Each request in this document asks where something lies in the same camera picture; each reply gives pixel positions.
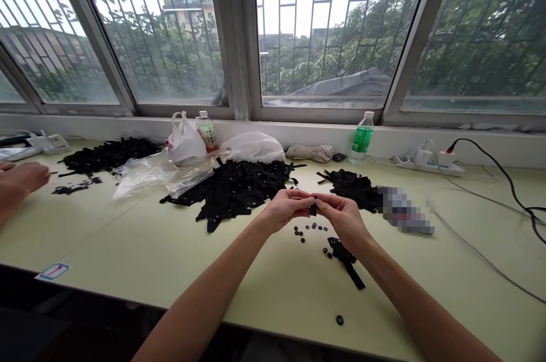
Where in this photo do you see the flat heap of black straps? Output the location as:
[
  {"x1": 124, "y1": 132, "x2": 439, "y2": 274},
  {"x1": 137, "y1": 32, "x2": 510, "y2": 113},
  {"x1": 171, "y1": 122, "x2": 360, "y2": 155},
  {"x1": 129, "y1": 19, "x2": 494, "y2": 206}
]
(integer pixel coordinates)
[{"x1": 51, "y1": 137, "x2": 166, "y2": 196}]

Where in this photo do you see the bundle of finished black straps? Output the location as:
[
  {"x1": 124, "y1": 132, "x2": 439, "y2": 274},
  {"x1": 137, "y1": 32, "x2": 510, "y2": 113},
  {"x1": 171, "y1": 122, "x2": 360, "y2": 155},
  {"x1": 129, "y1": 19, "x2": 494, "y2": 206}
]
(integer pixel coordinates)
[{"x1": 326, "y1": 236, "x2": 367, "y2": 291}]

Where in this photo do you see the white box device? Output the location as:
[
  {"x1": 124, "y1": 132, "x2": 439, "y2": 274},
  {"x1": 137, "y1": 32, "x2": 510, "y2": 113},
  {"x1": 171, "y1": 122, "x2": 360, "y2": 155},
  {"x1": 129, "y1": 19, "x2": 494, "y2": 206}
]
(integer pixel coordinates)
[{"x1": 25, "y1": 133, "x2": 72, "y2": 156}]

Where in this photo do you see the white charger plug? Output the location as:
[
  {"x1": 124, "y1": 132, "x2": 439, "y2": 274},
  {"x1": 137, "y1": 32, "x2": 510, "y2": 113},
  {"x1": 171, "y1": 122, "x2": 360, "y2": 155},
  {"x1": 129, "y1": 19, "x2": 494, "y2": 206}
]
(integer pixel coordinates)
[{"x1": 414, "y1": 139, "x2": 437, "y2": 166}]

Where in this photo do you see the person's right hand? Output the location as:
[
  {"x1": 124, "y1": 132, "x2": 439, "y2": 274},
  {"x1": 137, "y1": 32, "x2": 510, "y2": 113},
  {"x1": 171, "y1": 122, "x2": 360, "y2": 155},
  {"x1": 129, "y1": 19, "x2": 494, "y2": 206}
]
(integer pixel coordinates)
[{"x1": 312, "y1": 193, "x2": 364, "y2": 248}]

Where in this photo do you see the folded beige umbrella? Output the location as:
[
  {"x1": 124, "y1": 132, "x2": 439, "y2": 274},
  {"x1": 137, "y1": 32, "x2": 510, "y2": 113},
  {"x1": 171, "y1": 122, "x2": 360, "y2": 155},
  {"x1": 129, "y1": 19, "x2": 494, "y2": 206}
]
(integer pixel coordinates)
[{"x1": 284, "y1": 143, "x2": 334, "y2": 163}]

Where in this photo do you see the plain white plastic bag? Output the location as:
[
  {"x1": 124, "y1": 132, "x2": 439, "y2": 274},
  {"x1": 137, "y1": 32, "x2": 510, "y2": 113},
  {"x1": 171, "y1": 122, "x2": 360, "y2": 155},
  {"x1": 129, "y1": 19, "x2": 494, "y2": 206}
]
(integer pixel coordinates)
[{"x1": 219, "y1": 131, "x2": 287, "y2": 164}]

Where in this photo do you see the white cable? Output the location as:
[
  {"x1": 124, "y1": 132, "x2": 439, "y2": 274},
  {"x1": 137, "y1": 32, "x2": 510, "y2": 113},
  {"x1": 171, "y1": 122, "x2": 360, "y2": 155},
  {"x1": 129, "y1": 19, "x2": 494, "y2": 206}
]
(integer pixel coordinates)
[{"x1": 433, "y1": 174, "x2": 546, "y2": 306}]

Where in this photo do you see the white power strip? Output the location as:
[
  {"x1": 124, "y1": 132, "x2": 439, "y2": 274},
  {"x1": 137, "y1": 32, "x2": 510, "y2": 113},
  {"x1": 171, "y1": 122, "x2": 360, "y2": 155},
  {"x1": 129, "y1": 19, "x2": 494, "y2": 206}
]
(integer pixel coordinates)
[{"x1": 391, "y1": 153, "x2": 466, "y2": 178}]

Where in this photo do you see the barred window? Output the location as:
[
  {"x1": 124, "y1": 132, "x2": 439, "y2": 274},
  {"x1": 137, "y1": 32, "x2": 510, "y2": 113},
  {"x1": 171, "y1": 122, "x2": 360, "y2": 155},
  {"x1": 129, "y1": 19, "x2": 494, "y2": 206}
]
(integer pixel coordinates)
[{"x1": 0, "y1": 0, "x2": 546, "y2": 132}]

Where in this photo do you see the scatter of black rings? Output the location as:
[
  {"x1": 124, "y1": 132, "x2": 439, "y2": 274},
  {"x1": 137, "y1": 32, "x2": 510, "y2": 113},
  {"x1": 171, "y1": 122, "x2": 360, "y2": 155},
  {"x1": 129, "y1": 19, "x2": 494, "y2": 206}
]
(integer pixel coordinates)
[{"x1": 293, "y1": 220, "x2": 334, "y2": 260}]

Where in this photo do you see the black cable with red plug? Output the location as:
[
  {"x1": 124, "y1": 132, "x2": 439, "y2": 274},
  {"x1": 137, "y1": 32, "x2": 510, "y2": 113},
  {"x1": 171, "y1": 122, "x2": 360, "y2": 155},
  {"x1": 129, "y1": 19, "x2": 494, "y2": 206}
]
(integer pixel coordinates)
[{"x1": 445, "y1": 137, "x2": 546, "y2": 246}]

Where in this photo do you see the white red-print plastic bag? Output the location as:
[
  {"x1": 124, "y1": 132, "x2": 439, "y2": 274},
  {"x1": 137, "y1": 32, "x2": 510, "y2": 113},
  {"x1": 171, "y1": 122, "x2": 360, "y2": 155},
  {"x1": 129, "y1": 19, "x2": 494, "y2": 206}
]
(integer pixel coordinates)
[{"x1": 165, "y1": 110, "x2": 208, "y2": 167}]

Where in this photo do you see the small mound of black straps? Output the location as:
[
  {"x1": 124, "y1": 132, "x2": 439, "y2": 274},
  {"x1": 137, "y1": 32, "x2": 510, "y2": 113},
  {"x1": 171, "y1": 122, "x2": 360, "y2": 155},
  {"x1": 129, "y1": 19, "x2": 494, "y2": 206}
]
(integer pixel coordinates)
[{"x1": 316, "y1": 167, "x2": 384, "y2": 214}]

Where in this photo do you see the person's left hand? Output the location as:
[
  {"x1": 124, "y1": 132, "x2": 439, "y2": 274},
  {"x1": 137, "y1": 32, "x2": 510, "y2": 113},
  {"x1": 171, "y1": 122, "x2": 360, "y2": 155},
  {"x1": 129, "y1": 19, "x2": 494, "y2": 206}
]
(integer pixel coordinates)
[{"x1": 255, "y1": 188, "x2": 315, "y2": 235}]

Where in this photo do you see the orange label drink bottle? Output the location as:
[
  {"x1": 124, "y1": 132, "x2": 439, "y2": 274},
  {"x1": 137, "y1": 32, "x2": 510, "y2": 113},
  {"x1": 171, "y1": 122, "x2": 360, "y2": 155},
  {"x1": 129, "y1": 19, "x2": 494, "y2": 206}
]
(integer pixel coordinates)
[{"x1": 196, "y1": 110, "x2": 221, "y2": 154}]

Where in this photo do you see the clear plastic bag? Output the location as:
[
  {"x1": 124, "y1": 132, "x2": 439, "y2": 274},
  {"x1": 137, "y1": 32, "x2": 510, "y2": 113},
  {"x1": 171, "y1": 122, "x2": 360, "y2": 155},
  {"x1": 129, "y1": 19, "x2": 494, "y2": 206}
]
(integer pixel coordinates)
[{"x1": 111, "y1": 150, "x2": 215, "y2": 201}]

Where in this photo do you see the white sticker with red mark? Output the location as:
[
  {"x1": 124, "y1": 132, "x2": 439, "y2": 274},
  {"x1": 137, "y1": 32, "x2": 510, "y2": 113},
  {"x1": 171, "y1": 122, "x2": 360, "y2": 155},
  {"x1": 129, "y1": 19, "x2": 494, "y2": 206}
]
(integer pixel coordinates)
[{"x1": 34, "y1": 262, "x2": 72, "y2": 282}]

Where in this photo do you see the green label drink bottle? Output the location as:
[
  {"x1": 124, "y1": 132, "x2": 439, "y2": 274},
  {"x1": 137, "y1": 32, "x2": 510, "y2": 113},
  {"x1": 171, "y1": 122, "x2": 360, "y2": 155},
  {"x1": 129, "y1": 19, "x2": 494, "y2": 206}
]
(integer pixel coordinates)
[{"x1": 348, "y1": 110, "x2": 376, "y2": 166}]

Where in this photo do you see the large pile of black straps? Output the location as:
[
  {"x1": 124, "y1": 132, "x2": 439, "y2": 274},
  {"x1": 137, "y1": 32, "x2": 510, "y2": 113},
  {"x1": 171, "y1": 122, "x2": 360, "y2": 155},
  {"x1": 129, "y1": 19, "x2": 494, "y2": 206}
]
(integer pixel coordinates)
[{"x1": 159, "y1": 157, "x2": 300, "y2": 233}]

